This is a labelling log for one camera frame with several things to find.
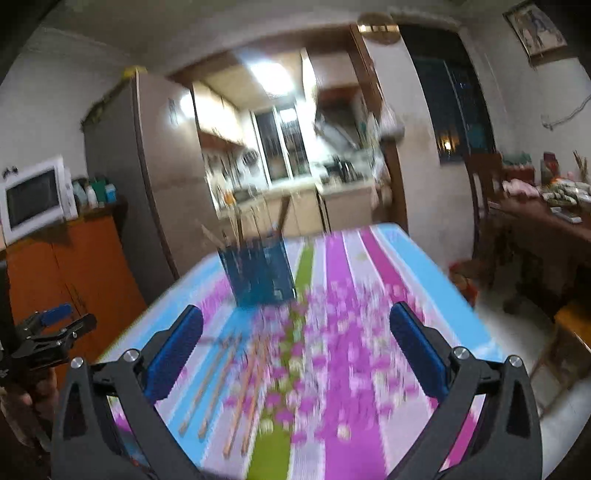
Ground orange wooden cabinet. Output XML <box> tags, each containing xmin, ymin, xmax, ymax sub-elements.
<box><xmin>0</xmin><ymin>202</ymin><xmax>149</xmax><ymax>374</ymax></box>

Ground floral striped tablecloth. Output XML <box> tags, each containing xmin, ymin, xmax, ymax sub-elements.
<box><xmin>99</xmin><ymin>224</ymin><xmax>507</xmax><ymax>480</ymax></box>

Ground dark window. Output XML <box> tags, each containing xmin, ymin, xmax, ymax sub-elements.
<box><xmin>401</xmin><ymin>25</ymin><xmax>498</xmax><ymax>165</ymax></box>

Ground dark red jar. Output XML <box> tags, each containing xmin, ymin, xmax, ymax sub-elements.
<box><xmin>541</xmin><ymin>152</ymin><xmax>559</xmax><ymax>186</ymax></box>

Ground white microwave oven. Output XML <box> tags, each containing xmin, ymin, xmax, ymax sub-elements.
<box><xmin>0</xmin><ymin>156</ymin><xmax>79</xmax><ymax>246</ymax></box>

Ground steel range hood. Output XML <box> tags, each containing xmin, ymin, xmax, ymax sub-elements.
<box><xmin>314</xmin><ymin>115</ymin><xmax>366</xmax><ymax>151</ymax></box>

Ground grey refrigerator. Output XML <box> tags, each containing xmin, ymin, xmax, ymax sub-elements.
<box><xmin>82</xmin><ymin>69</ymin><xmax>223</xmax><ymax>306</ymax></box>

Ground cream kitchen wall cabinets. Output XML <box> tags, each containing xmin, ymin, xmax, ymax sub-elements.
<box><xmin>191</xmin><ymin>48</ymin><xmax>370</xmax><ymax>148</ymax></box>

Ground wall cable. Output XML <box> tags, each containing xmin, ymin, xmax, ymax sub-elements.
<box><xmin>540</xmin><ymin>98</ymin><xmax>591</xmax><ymax>131</ymax></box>

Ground white hanging plastic bag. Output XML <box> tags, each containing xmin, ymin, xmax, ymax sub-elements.
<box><xmin>378</xmin><ymin>105</ymin><xmax>406</xmax><ymax>138</ymax></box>

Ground wooden stool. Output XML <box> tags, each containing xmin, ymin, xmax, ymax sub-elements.
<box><xmin>530</xmin><ymin>300</ymin><xmax>591</xmax><ymax>409</ymax></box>

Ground red basket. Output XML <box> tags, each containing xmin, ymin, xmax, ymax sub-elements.
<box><xmin>449</xmin><ymin>260</ymin><xmax>479</xmax><ymax>306</ymax></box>

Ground cream kitchen base cabinets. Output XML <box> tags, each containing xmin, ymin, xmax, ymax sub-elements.
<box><xmin>216</xmin><ymin>180</ymin><xmax>385</xmax><ymax>241</ymax></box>

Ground framed wall picture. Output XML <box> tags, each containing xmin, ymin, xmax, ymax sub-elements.
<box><xmin>503</xmin><ymin>2</ymin><xmax>568</xmax><ymax>66</ymax></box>

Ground pink cloth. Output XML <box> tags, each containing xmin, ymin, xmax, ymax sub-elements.
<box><xmin>502</xmin><ymin>180</ymin><xmax>539</xmax><ymax>198</ymax></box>

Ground barred kitchen window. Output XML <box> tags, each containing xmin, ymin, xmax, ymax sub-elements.
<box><xmin>253</xmin><ymin>106</ymin><xmax>311</xmax><ymax>184</ymax></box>

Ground round gold wall clock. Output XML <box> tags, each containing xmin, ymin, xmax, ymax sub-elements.
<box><xmin>358</xmin><ymin>13</ymin><xmax>400</xmax><ymax>45</ymax></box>

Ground dark wooden side table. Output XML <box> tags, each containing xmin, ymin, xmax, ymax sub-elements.
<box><xmin>488</xmin><ymin>193</ymin><xmax>591</xmax><ymax>320</ymax></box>

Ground square ceiling light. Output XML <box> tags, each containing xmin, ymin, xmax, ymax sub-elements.
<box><xmin>250</xmin><ymin>62</ymin><xmax>297</xmax><ymax>96</ymax></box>

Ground long bamboo chopstick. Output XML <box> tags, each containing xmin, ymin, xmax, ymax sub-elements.
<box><xmin>223</xmin><ymin>345</ymin><xmax>259</xmax><ymax>459</ymax></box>
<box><xmin>241</xmin><ymin>345</ymin><xmax>269</xmax><ymax>457</ymax></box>
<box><xmin>198</xmin><ymin>337</ymin><xmax>245</xmax><ymax>440</ymax></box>
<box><xmin>178</xmin><ymin>342</ymin><xmax>234</xmax><ymax>437</ymax></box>

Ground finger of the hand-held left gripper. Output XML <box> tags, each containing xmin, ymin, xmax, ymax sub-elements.
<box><xmin>18</xmin><ymin>303</ymin><xmax>75</xmax><ymax>342</ymax></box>
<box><xmin>21</xmin><ymin>314</ymin><xmax>99</xmax><ymax>358</ymax></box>

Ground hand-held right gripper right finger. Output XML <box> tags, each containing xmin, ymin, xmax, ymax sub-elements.
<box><xmin>389</xmin><ymin>302</ymin><xmax>543</xmax><ymax>480</ymax></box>

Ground person's left hand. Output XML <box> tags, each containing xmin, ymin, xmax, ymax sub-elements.
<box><xmin>0</xmin><ymin>369</ymin><xmax>63</xmax><ymax>430</ymax></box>

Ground wooden chair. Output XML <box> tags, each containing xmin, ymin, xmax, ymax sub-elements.
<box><xmin>465</xmin><ymin>152</ymin><xmax>509</xmax><ymax>274</ymax></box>

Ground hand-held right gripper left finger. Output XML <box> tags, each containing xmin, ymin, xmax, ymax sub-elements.
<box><xmin>50</xmin><ymin>305</ymin><xmax>205</xmax><ymax>480</ymax></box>

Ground blue slotted utensil holder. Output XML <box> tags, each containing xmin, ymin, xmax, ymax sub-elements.
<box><xmin>217</xmin><ymin>244</ymin><xmax>299</xmax><ymax>308</ymax></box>

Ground bunch of wooden chopsticks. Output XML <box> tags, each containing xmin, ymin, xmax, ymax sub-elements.
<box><xmin>201</xmin><ymin>196</ymin><xmax>291</xmax><ymax>259</ymax></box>

